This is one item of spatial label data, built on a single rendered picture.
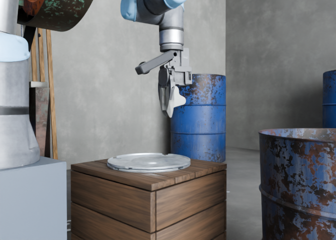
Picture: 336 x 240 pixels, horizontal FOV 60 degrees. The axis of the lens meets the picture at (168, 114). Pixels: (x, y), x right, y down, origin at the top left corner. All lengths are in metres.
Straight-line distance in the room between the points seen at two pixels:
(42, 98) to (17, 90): 0.56
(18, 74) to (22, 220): 0.24
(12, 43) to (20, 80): 0.06
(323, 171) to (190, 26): 3.28
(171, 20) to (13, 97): 0.51
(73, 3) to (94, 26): 1.63
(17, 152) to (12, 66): 0.14
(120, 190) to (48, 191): 0.35
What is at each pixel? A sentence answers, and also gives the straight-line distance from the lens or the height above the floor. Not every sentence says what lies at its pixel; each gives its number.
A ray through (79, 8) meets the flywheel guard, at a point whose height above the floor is 0.97.
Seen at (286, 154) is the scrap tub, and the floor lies 0.44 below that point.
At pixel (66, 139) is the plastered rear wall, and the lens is 2.74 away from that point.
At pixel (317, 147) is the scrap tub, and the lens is 0.69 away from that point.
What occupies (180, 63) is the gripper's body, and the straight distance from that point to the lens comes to 0.89.
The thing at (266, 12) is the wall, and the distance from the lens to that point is 4.09.
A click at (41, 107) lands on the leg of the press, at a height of 0.55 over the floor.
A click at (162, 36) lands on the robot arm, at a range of 0.88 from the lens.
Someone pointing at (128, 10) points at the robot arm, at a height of 0.81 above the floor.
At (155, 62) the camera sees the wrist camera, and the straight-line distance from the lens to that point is 0.84.
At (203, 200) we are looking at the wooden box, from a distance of 0.97.
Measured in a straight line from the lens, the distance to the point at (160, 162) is 1.00.
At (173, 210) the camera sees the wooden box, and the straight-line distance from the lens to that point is 0.86.
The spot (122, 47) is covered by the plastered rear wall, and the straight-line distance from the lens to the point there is 3.08.
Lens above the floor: 0.55
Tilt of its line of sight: 1 degrees down
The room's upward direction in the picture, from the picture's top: straight up
